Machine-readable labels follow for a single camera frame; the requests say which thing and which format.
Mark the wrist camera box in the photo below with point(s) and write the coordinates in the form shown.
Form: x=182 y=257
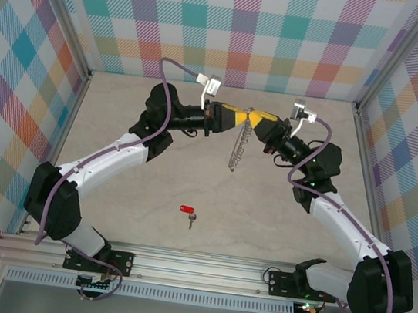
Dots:
x=213 y=86
x=302 y=109

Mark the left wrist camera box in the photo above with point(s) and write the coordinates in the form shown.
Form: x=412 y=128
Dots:
x=213 y=86

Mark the long aluminium base rail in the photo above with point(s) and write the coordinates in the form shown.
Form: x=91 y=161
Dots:
x=197 y=267

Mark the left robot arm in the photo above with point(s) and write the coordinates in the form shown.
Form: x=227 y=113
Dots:
x=107 y=158

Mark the aluminium table side rail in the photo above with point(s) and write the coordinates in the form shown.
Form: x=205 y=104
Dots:
x=70 y=117
x=367 y=163

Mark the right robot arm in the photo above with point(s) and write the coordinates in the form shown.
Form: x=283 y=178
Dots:
x=340 y=221

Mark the small black controller board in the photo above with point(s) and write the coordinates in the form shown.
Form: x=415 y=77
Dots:
x=307 y=312
x=95 y=284

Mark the steel band keyring holder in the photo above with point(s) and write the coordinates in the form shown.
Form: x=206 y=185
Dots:
x=239 y=149

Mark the aluminium frame post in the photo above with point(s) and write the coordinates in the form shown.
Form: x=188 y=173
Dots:
x=63 y=15
x=398 y=54

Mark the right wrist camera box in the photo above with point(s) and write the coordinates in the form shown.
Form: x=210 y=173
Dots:
x=302 y=109

